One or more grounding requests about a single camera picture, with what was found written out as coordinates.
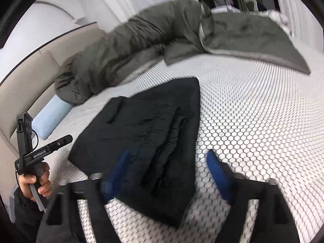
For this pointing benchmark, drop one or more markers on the black pants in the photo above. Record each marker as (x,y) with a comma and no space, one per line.
(141,121)

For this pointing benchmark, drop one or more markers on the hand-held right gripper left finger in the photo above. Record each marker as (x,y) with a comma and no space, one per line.
(117,172)

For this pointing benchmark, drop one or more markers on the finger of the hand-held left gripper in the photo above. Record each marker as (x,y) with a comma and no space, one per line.
(24,134)
(60,143)

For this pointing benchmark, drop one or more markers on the light blue pillow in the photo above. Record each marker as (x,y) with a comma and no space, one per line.
(50,116)

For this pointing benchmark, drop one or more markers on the person's left forearm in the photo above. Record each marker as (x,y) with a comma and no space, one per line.
(25,215)

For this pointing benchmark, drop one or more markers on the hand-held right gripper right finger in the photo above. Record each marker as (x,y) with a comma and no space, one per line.
(219,174)

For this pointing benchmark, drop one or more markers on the grey duvet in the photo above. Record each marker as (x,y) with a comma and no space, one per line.
(151,30)

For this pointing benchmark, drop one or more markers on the narrow white curtain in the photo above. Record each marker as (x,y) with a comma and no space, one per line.
(291,2)

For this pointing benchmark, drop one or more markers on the beige padded headboard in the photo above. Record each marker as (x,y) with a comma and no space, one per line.
(30,76)

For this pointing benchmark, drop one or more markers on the person's left hand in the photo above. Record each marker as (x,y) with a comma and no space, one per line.
(44,182)

